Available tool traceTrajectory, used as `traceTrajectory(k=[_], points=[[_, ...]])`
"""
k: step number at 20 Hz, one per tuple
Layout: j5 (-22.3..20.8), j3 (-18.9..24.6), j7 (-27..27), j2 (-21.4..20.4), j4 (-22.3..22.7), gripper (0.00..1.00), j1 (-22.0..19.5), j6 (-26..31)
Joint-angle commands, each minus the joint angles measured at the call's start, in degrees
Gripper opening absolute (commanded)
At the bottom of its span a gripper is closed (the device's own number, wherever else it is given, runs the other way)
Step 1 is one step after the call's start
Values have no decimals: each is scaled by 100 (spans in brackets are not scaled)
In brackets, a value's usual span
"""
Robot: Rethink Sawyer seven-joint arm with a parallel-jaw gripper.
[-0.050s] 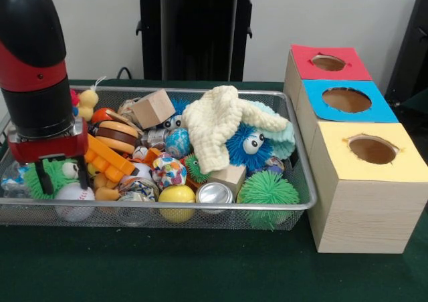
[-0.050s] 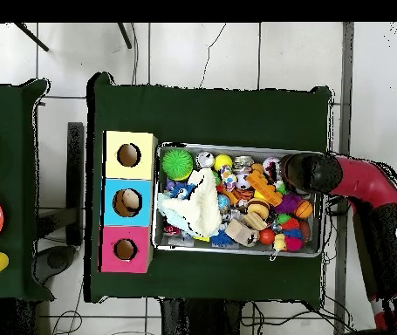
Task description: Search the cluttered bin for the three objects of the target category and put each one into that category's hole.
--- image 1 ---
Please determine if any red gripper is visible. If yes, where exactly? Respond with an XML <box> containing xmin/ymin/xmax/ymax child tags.
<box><xmin>8</xmin><ymin>124</ymin><xmax>90</xmax><ymax>196</ymax></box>

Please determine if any green spiky ball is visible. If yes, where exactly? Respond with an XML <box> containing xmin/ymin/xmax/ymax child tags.
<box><xmin>237</xmin><ymin>171</ymin><xmax>300</xmax><ymax>231</ymax></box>
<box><xmin>25</xmin><ymin>158</ymin><xmax>81</xmax><ymax>200</ymax></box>

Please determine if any cream muslin cloth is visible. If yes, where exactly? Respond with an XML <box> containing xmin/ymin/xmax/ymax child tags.
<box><xmin>182</xmin><ymin>85</ymin><xmax>290</xmax><ymax>174</ymax></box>

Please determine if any clear mesh bin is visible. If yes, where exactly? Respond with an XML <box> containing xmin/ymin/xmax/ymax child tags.
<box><xmin>0</xmin><ymin>85</ymin><xmax>318</xmax><ymax>231</ymax></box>

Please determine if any wooden box with three holes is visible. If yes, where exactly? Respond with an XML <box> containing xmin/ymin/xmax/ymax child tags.
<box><xmin>283</xmin><ymin>45</ymin><xmax>428</xmax><ymax>254</ymax></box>

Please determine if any white baseball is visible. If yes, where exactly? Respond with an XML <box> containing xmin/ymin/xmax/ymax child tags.
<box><xmin>55</xmin><ymin>184</ymin><xmax>96</xmax><ymax>221</ymax></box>

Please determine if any orange plastic comb toy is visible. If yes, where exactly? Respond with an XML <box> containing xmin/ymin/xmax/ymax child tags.
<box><xmin>84</xmin><ymin>134</ymin><xmax>140</xmax><ymax>182</ymax></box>

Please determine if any toy hamburger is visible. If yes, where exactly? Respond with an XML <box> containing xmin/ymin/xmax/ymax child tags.
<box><xmin>94</xmin><ymin>120</ymin><xmax>139</xmax><ymax>154</ymax></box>

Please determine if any plain wooden cube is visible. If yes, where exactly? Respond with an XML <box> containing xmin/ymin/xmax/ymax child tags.
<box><xmin>130</xmin><ymin>89</ymin><xmax>177</xmax><ymax>130</ymax></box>

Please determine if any yellow ball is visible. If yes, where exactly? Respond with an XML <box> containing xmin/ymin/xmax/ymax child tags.
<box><xmin>158</xmin><ymin>185</ymin><xmax>197</xmax><ymax>223</ymax></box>

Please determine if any silver can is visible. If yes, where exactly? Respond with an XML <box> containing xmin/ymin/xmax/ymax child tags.
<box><xmin>196</xmin><ymin>181</ymin><xmax>235</xmax><ymax>214</ymax></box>

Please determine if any dark green tablecloth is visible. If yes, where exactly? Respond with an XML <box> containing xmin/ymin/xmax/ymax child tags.
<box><xmin>0</xmin><ymin>78</ymin><xmax>428</xmax><ymax>302</ymax></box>

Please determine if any blue fuzzy toy with eyes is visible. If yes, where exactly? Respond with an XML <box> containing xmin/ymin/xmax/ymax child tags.
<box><xmin>225</xmin><ymin>123</ymin><xmax>274</xmax><ymax>169</ymax></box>

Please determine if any black cable loop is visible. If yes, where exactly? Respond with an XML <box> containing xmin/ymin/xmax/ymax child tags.
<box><xmin>116</xmin><ymin>66</ymin><xmax>134</xmax><ymax>81</ymax></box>

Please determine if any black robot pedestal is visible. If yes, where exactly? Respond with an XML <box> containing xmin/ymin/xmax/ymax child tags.
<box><xmin>129</xmin><ymin>0</ymin><xmax>269</xmax><ymax>82</ymax></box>

